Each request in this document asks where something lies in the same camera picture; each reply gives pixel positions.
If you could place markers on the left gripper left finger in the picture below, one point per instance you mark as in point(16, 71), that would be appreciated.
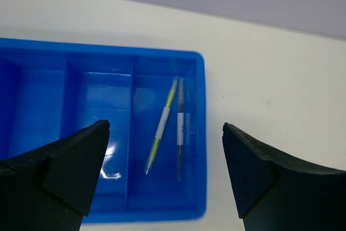
point(52, 187)

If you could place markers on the black and white pen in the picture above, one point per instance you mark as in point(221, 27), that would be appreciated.
point(180, 129)

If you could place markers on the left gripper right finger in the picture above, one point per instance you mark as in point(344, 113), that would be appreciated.
point(274, 190)

